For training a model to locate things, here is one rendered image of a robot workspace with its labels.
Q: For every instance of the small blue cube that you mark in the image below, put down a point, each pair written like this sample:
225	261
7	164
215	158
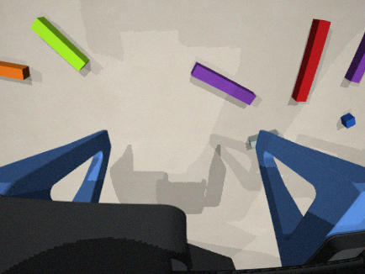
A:
348	120

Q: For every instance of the purple rod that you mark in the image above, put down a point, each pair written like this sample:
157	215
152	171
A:
222	83
357	67

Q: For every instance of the red rod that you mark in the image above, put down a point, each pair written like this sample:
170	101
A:
315	44

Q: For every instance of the lime green rod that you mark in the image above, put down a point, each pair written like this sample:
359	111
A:
59	42

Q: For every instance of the orange rod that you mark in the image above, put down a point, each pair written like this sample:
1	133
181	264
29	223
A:
14	70

